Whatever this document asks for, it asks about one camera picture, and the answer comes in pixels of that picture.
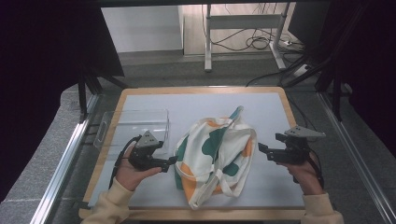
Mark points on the white panel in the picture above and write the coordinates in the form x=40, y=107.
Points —
x=140, y=28

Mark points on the person's right hand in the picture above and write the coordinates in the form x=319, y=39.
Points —
x=306, y=177

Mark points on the clear plastic container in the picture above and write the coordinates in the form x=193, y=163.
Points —
x=137, y=123

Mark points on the white metal desk frame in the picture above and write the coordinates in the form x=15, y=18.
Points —
x=208, y=37

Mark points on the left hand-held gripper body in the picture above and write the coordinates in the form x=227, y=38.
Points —
x=144, y=157

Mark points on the black metal stand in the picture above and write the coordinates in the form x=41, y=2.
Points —
x=82, y=96
x=336, y=90

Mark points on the white power strip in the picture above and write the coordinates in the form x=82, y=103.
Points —
x=301, y=70

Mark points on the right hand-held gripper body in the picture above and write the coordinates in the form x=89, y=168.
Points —
x=294, y=154

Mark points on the white green orange tote bag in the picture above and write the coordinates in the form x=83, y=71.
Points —
x=199, y=155

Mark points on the aluminium rail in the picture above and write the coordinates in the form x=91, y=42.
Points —
x=67, y=155
x=358, y=155

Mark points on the white table mat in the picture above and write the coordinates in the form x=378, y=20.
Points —
x=202, y=105

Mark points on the person's left hand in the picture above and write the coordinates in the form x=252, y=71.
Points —
x=130, y=177

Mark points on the black curtain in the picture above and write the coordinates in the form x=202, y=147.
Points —
x=37, y=62
x=367, y=62

